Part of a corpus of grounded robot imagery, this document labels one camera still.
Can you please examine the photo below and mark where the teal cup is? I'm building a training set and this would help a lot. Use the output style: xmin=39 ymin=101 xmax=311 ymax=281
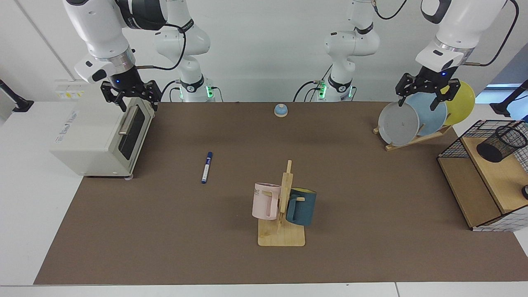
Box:
xmin=285 ymin=188 xmax=317 ymax=226

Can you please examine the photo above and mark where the blue and white marker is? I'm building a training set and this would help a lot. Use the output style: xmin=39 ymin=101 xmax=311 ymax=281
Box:
xmin=201 ymin=152 xmax=213 ymax=184

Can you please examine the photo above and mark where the grey plate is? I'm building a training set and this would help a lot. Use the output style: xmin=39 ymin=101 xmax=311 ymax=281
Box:
xmin=378 ymin=102 xmax=420 ymax=147

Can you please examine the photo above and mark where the wire basket with wooden floor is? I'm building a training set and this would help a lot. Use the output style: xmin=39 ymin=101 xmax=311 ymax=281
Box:
xmin=437 ymin=120 xmax=528 ymax=232

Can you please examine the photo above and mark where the pink cup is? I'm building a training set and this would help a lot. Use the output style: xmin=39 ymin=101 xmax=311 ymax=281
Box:
xmin=252 ymin=182 xmax=282 ymax=221

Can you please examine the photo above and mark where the black mesh pen holder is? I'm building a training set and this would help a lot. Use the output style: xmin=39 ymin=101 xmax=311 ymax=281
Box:
xmin=476 ymin=126 xmax=528 ymax=163

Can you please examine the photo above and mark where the light blue plate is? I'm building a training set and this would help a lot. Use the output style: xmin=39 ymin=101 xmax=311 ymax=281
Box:
xmin=406 ymin=92 xmax=448 ymax=137

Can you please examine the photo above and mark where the pale toaster oven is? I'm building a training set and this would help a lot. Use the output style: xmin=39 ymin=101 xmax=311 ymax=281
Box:
xmin=49 ymin=82 xmax=156 ymax=180

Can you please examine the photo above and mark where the white wall socket box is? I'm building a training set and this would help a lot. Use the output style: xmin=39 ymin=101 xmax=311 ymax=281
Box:
xmin=55 ymin=79 xmax=90 ymax=101

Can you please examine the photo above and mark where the brown table cloth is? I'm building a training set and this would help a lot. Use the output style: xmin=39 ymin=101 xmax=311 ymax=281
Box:
xmin=33 ymin=102 xmax=528 ymax=285

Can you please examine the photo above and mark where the black clamp mount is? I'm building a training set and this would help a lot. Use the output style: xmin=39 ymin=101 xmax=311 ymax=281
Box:
xmin=0 ymin=79 xmax=34 ymax=113
xmin=490 ymin=80 xmax=528 ymax=120

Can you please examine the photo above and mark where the black base cable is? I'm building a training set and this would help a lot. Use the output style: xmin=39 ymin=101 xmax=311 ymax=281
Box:
xmin=293 ymin=66 xmax=327 ymax=102
xmin=159 ymin=80 xmax=182 ymax=102

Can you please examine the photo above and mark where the black arm shoulder cable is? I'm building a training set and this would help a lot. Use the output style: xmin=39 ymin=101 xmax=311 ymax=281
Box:
xmin=370 ymin=0 xmax=409 ymax=20

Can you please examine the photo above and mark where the wooden plate rack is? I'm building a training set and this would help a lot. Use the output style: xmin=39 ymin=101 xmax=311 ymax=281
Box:
xmin=373 ymin=125 xmax=453 ymax=151

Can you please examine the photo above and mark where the wooden cup stand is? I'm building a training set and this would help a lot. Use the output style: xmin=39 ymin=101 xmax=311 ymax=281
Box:
xmin=258 ymin=160 xmax=306 ymax=247

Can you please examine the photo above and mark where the yellow plate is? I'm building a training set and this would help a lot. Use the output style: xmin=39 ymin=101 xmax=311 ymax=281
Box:
xmin=439 ymin=80 xmax=476 ymax=126

